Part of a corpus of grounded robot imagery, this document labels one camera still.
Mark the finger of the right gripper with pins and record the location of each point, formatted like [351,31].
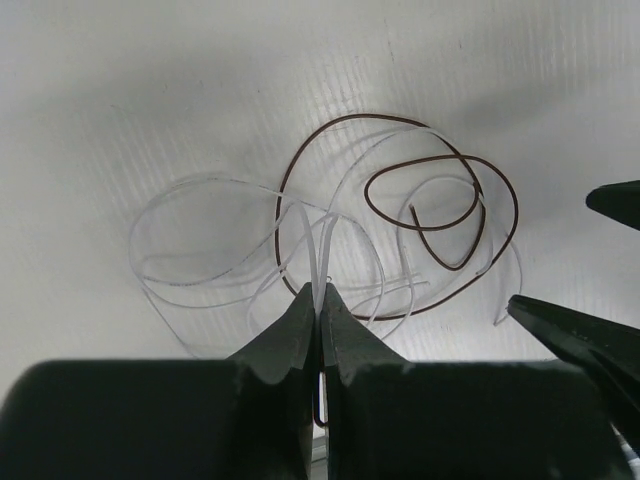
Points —
[618,201]
[608,353]

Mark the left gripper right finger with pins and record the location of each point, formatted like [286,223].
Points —
[391,418]

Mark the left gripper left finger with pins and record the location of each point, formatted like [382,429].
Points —
[248,416]

